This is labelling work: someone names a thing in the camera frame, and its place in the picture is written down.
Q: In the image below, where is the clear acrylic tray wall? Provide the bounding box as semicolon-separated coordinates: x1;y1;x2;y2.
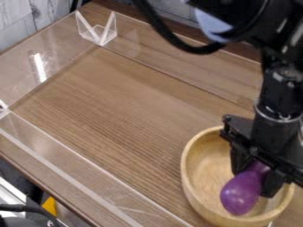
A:
0;106;192;227

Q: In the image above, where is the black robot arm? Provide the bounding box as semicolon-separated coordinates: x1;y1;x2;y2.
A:
132;0;303;198

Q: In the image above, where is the yellow black device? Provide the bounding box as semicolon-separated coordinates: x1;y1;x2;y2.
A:
22;194;80;227

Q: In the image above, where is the clear acrylic corner bracket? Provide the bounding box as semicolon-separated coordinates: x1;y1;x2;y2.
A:
74;12;117;46

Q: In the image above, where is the purple toy eggplant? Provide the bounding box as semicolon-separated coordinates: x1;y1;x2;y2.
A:
220;161;269;215

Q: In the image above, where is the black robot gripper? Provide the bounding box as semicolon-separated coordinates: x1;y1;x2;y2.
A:
220;102;303;198

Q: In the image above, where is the brown wooden bowl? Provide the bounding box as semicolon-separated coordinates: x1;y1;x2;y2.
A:
180;126;295;227

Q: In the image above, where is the black cable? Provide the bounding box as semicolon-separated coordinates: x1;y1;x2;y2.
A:
0;203;60;227

